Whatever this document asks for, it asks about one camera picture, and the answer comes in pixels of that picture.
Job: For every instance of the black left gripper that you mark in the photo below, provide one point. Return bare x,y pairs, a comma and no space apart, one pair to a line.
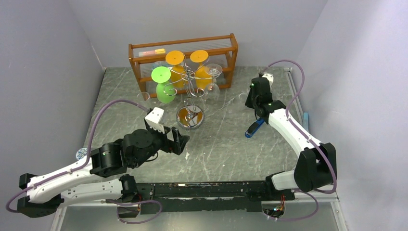
177,146

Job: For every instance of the green plastic wine glass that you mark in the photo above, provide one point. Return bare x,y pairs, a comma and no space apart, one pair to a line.
165,91

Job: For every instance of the clear wine glass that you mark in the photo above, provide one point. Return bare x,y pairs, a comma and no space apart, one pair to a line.
212,90

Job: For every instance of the yellow plastic wine glass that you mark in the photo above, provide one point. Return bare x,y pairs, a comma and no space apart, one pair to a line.
201,76

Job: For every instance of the orange plastic cup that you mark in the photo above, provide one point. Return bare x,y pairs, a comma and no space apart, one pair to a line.
175,59

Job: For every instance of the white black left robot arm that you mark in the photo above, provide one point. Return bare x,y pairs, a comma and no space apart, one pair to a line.
103,176

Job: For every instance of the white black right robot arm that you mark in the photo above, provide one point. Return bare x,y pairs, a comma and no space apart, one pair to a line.
316,163

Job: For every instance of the chrome wine glass rack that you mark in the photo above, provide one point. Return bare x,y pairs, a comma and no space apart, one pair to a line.
190,116

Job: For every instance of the wooden shelf rack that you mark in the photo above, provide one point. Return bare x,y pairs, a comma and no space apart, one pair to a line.
223,51

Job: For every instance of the blue packaged item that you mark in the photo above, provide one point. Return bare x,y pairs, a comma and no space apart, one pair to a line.
158,64

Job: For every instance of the pink yellow marker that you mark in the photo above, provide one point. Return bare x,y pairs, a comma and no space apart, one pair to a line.
151,52

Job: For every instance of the blue white patterned can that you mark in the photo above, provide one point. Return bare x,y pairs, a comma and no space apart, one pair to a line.
81,153

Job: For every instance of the light blue pen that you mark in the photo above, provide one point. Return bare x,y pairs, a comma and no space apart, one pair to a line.
306,121

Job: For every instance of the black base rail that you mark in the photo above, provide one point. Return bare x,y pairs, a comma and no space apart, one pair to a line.
203,196

